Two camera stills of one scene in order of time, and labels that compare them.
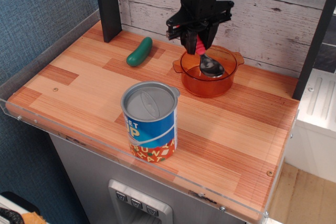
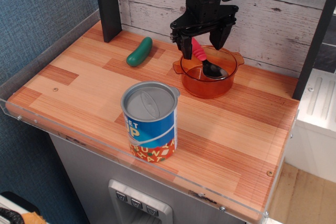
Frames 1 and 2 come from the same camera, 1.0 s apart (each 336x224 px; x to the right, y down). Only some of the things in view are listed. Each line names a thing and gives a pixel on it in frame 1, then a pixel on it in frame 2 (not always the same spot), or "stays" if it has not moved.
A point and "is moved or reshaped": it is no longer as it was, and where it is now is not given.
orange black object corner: [14, 210] stays
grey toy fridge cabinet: [111, 191] stays
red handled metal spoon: [209, 66] is moved or reshaped
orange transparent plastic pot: [196, 84] stays
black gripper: [199, 12] → [202, 14]
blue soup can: [150, 110] stays
